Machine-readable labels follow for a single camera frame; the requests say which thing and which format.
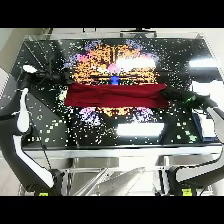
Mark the red T-shirt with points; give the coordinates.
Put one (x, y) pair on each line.
(113, 96)

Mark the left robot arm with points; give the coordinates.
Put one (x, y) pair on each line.
(22, 110)

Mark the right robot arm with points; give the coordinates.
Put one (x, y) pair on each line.
(200, 173)

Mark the silver frame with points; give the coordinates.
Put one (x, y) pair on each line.
(100, 153)

